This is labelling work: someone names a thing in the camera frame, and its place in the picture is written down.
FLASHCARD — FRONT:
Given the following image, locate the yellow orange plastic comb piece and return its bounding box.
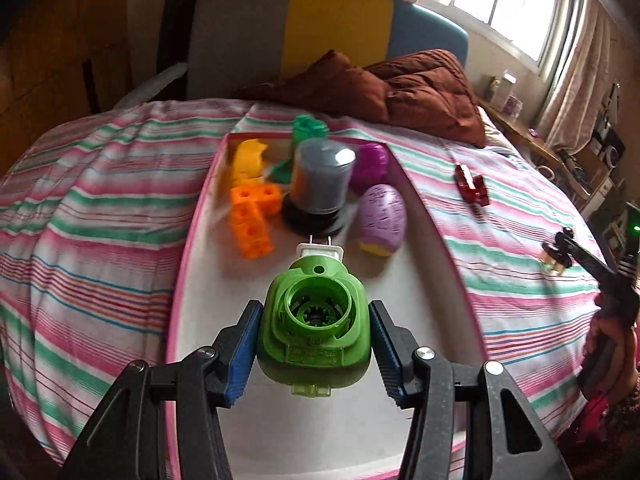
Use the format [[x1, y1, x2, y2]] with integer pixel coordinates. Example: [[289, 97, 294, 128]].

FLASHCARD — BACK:
[[231, 139, 267, 186]]

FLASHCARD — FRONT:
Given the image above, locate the clear jar with black lid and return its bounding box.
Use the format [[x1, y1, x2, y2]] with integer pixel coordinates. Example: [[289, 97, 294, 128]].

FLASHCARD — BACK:
[[282, 138, 356, 238]]

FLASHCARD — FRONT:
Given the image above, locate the red puzzle piece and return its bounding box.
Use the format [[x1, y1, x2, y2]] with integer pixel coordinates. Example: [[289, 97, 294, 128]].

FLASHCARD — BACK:
[[454, 165, 490, 207]]

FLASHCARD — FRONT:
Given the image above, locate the brown pumpkin figure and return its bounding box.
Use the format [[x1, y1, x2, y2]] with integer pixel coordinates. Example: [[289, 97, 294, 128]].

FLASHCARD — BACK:
[[539, 242, 573, 276]]

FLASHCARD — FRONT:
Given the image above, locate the grey yellow blue headboard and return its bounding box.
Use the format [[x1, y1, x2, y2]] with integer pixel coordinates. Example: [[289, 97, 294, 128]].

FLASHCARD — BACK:
[[186, 0, 469, 100]]

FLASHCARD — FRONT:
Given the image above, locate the green plastic stand piece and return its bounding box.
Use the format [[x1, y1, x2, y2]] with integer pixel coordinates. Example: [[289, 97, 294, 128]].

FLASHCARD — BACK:
[[269, 112, 330, 186]]

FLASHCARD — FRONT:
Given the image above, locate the green white plug-in device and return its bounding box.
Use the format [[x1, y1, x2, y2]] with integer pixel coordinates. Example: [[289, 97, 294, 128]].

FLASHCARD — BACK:
[[257, 240, 371, 398]]

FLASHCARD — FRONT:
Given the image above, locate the striped pink green bedsheet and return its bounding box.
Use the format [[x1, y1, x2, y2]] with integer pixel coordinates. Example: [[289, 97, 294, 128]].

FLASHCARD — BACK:
[[1, 99, 597, 463]]

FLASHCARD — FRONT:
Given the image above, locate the rust brown quilted blanket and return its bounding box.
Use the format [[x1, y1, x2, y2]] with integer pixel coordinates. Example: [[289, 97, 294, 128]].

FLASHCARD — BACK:
[[238, 49, 486, 148]]

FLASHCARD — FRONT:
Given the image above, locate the orange cube block cluster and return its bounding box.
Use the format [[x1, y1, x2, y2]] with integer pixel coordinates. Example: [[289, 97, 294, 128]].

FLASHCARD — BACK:
[[230, 183, 282, 259]]

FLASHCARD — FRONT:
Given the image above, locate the white box on shelf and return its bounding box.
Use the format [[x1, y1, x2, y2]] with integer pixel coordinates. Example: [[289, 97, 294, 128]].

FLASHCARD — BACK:
[[490, 70, 518, 112]]

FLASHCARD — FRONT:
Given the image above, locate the white tray with pink rim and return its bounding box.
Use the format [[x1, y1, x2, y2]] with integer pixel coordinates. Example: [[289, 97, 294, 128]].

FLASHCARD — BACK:
[[164, 131, 490, 480]]

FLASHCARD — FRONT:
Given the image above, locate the beige curtain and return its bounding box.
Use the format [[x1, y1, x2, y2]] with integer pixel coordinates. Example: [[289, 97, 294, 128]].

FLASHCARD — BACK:
[[536, 0, 612, 154]]

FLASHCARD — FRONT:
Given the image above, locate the lilac egg-shaped case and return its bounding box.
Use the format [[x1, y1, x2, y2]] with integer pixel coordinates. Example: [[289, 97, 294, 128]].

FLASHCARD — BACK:
[[356, 183, 408, 257]]

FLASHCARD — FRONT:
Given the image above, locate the person's right hand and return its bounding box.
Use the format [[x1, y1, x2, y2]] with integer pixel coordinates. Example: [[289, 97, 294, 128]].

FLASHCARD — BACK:
[[577, 309, 639, 404]]

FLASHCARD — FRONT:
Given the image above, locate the magenta perforated stand piece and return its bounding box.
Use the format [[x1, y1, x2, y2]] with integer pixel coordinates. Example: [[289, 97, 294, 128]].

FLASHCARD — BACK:
[[348, 143, 388, 196]]

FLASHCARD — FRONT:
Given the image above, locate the wooden side shelf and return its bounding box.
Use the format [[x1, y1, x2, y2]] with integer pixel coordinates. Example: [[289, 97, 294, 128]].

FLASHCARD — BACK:
[[478, 99, 615, 218]]

